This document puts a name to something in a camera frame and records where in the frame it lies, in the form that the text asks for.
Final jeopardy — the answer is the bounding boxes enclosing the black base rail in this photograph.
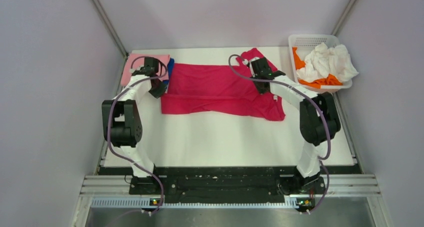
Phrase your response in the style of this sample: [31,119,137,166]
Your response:
[129,166,326,204]

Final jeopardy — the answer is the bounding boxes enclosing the crumpled white t shirt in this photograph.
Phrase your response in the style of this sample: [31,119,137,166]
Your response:
[297,42,359,84]

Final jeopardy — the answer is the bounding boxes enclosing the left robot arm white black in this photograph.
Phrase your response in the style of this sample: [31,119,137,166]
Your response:
[101,56,168,196]

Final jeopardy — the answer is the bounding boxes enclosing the magenta t shirt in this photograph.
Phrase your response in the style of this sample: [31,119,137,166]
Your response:
[160,48,286,122]

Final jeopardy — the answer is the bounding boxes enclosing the folded blue t shirt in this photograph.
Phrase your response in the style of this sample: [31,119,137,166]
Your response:
[162,58,175,85]

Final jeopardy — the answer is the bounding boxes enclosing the folded pink t shirt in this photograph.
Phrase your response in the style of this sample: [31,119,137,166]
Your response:
[120,53,171,87]

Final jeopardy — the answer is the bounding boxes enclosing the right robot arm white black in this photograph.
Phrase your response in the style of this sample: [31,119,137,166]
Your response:
[248,57,341,195]

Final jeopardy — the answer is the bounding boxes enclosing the orange t shirt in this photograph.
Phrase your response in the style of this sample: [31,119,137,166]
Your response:
[292,47,343,89]

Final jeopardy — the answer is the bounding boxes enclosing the white plastic basket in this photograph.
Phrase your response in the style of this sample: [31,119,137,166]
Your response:
[288,34,353,93]

